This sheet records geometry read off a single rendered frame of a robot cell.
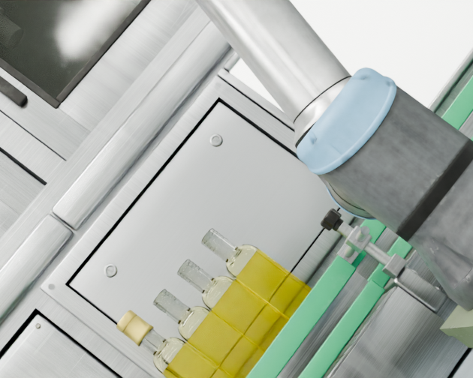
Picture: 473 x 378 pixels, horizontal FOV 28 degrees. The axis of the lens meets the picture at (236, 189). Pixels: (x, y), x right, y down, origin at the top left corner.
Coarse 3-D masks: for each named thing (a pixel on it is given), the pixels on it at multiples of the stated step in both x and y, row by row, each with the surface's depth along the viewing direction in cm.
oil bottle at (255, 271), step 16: (240, 256) 139; (256, 256) 139; (240, 272) 138; (256, 272) 138; (272, 272) 138; (288, 272) 139; (256, 288) 138; (272, 288) 138; (288, 288) 138; (304, 288) 138; (272, 304) 138; (288, 304) 137
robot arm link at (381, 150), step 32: (352, 96) 88; (384, 96) 88; (320, 128) 89; (352, 128) 87; (384, 128) 87; (416, 128) 87; (448, 128) 89; (320, 160) 90; (352, 160) 88; (384, 160) 87; (416, 160) 86; (448, 160) 86; (352, 192) 90; (384, 192) 88; (416, 192) 86; (384, 224) 91
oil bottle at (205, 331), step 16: (192, 320) 137; (208, 320) 137; (192, 336) 136; (208, 336) 136; (224, 336) 136; (240, 336) 136; (208, 352) 135; (224, 352) 135; (240, 352) 136; (256, 352) 136; (224, 368) 135; (240, 368) 135
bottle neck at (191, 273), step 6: (186, 264) 140; (192, 264) 141; (180, 270) 140; (186, 270) 140; (192, 270) 140; (198, 270) 140; (180, 276) 141; (186, 276) 140; (192, 276) 140; (198, 276) 140; (204, 276) 140; (210, 276) 141; (192, 282) 140; (198, 282) 140; (204, 282) 140; (198, 288) 140
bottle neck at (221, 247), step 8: (208, 232) 141; (216, 232) 142; (208, 240) 141; (216, 240) 141; (224, 240) 141; (208, 248) 142; (216, 248) 141; (224, 248) 140; (232, 248) 141; (224, 256) 141
